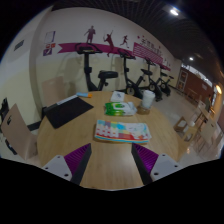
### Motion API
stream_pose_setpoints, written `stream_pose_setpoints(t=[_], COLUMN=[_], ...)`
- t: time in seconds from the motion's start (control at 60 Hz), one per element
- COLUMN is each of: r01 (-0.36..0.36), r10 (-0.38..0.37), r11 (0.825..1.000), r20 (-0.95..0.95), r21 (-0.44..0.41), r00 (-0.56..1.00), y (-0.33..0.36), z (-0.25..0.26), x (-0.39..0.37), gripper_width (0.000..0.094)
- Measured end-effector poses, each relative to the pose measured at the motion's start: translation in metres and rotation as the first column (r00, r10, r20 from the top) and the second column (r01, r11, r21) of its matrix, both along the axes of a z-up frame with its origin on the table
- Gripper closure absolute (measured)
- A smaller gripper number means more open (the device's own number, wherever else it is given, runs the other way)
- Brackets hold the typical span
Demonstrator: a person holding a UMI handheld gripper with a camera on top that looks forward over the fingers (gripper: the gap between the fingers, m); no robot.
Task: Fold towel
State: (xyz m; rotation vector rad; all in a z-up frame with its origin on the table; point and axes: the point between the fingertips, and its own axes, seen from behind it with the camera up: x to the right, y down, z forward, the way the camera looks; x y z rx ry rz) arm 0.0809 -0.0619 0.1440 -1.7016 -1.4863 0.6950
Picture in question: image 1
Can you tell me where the brown wooden chair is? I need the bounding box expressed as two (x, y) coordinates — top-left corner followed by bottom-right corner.
(0, 103), (39, 161)

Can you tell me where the clear glass dish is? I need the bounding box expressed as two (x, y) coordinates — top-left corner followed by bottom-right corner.
(136, 104), (152, 116)

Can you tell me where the wall poster group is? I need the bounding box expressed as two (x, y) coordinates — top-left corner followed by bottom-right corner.
(42, 30), (57, 57)

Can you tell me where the blue and orange tube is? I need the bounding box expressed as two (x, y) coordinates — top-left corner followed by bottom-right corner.
(76, 92), (93, 99)

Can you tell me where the black exercise bike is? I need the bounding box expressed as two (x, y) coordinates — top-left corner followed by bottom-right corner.
(156, 64), (175, 98)
(117, 49), (154, 99)
(143, 58), (164, 103)
(75, 43), (119, 93)

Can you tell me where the green wet wipes pack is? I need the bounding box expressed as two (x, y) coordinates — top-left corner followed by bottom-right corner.
(104, 101), (138, 117)

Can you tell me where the colourful checked cartoon towel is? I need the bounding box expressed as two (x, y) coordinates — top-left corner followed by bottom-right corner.
(94, 119), (153, 144)

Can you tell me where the white paper cup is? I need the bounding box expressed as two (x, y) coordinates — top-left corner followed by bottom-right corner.
(141, 89), (156, 110)

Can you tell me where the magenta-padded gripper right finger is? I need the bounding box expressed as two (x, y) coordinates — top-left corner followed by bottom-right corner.
(131, 143), (184, 186)

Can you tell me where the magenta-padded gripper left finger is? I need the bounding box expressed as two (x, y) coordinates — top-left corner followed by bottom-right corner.
(42, 143), (92, 186)

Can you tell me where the white tissue pack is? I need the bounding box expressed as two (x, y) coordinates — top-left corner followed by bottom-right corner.
(110, 90), (126, 103)

